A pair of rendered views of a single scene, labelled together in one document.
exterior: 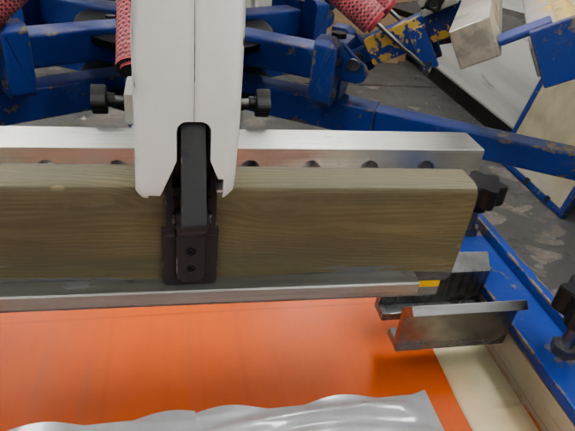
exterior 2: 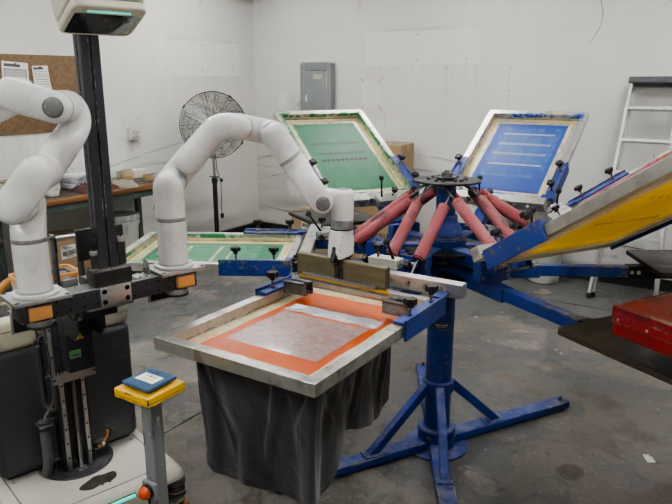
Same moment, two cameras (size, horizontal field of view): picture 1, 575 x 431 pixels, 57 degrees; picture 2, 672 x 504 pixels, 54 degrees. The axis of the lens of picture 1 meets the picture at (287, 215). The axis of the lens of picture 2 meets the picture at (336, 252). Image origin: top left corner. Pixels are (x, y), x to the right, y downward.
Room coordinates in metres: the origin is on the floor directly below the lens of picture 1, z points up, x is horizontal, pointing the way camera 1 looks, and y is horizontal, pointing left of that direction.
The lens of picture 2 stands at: (-1.22, -1.52, 1.73)
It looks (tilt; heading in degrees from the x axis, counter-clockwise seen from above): 15 degrees down; 47
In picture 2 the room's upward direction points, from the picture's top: straight up
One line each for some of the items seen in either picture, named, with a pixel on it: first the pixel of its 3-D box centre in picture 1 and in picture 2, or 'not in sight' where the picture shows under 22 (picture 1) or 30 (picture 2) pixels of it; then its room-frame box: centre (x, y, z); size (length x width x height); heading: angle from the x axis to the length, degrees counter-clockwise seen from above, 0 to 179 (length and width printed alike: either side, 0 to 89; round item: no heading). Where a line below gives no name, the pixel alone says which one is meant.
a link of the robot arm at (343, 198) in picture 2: not in sight; (330, 203); (0.24, 0.09, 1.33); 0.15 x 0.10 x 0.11; 145
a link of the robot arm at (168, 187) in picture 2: not in sight; (169, 194); (-0.19, 0.39, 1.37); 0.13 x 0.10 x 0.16; 55
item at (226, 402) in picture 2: not in sight; (254, 426); (-0.20, -0.06, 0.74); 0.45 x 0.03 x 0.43; 104
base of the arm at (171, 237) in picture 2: not in sight; (170, 242); (-0.19, 0.40, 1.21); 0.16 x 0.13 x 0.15; 89
